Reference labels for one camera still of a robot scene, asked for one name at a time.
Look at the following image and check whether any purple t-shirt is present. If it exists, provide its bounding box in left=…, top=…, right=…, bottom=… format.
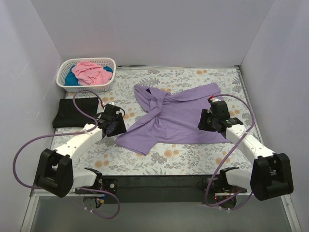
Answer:
left=115, top=83, right=228, bottom=155

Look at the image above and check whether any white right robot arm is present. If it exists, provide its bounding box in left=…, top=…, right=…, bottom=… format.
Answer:
left=198, top=96, right=294, bottom=201

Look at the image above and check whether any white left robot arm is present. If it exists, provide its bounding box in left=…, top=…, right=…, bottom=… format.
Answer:
left=34, top=102, right=126, bottom=198

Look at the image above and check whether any folded black t-shirt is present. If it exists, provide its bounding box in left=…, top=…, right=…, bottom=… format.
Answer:
left=52, top=98, right=98, bottom=129

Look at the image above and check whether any pink t-shirt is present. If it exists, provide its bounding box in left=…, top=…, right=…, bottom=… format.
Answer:
left=72, top=61, right=113, bottom=86

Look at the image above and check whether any teal t-shirt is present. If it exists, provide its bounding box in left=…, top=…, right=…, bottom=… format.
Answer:
left=64, top=65, right=113, bottom=86

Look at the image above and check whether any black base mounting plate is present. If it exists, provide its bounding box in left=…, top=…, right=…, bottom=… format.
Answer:
left=74, top=174, right=211, bottom=203

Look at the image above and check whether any white plastic laundry basket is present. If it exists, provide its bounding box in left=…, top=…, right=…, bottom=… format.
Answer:
left=56, top=58, right=116, bottom=92

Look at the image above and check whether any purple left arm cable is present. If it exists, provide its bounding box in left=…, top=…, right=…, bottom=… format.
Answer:
left=13, top=90, right=121, bottom=219

